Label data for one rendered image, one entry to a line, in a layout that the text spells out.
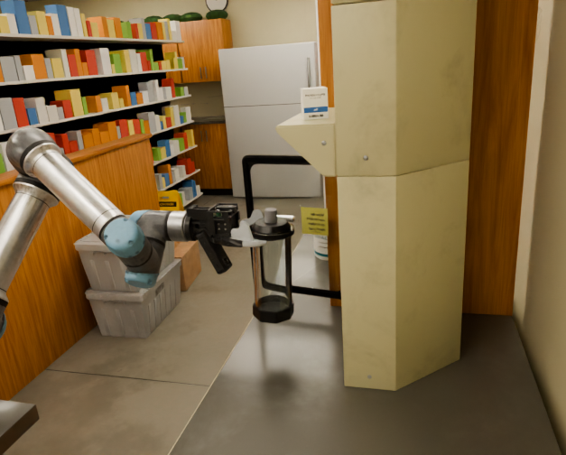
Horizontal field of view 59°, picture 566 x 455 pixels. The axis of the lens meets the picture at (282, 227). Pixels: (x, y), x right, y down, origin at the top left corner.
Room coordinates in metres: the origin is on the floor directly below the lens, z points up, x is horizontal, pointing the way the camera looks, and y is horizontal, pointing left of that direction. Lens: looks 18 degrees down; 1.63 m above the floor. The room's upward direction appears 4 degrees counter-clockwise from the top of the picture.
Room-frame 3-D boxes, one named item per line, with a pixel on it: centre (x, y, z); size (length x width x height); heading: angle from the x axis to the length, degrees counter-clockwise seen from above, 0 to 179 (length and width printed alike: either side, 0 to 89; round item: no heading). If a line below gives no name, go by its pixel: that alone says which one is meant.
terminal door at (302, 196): (1.30, -0.04, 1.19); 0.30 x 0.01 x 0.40; 64
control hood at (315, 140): (1.10, -0.10, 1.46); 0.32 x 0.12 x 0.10; 164
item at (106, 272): (3.13, 1.01, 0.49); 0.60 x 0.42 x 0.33; 164
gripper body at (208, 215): (1.15, 0.17, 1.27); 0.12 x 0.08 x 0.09; 74
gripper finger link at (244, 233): (1.08, 0.08, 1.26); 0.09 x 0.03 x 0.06; 50
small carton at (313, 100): (1.05, -0.08, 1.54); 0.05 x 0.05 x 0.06; 2
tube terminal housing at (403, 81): (1.05, -0.27, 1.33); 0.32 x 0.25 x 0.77; 164
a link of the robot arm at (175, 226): (1.17, 0.24, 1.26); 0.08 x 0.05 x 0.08; 164
